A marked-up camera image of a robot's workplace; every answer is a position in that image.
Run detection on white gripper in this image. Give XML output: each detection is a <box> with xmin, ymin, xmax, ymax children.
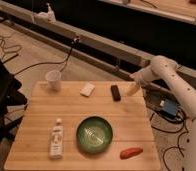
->
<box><xmin>127</xmin><ymin>68</ymin><xmax>154</xmax><ymax>96</ymax></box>

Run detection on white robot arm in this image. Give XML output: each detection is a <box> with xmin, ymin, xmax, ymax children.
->
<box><xmin>127</xmin><ymin>55</ymin><xmax>196</xmax><ymax>171</ymax></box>

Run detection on white sponge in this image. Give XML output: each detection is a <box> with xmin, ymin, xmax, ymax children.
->
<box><xmin>80</xmin><ymin>83</ymin><xmax>95</xmax><ymax>97</ymax></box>

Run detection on black rectangular block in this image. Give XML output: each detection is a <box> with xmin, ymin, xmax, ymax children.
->
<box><xmin>111</xmin><ymin>85</ymin><xmax>121</xmax><ymax>101</ymax></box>

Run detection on green bowl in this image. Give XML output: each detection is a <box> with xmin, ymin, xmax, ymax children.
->
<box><xmin>76</xmin><ymin>116</ymin><xmax>113</xmax><ymax>154</ymax></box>

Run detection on wooden table board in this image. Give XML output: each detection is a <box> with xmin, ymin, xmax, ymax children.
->
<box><xmin>4</xmin><ymin>81</ymin><xmax>160</xmax><ymax>171</ymax></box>

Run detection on white paper cup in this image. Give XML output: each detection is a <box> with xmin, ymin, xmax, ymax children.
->
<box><xmin>45</xmin><ymin>70</ymin><xmax>61</xmax><ymax>91</ymax></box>

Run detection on clear plastic bottle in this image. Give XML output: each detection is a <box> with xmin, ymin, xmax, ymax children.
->
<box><xmin>50</xmin><ymin>118</ymin><xmax>63</xmax><ymax>158</ymax></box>

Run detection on black cable on floor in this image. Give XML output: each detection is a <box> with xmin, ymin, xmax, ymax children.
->
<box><xmin>0</xmin><ymin>21</ymin><xmax>81</xmax><ymax>77</ymax></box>

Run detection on black cables right floor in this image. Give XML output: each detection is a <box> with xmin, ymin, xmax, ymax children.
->
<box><xmin>149</xmin><ymin>106</ymin><xmax>196</xmax><ymax>171</ymax></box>

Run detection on white object on rail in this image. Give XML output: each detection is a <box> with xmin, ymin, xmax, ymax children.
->
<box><xmin>35</xmin><ymin>3</ymin><xmax>56</xmax><ymax>22</ymax></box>

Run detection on black chair frame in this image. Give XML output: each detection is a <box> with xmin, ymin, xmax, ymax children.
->
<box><xmin>0</xmin><ymin>60</ymin><xmax>27</xmax><ymax>143</ymax></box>

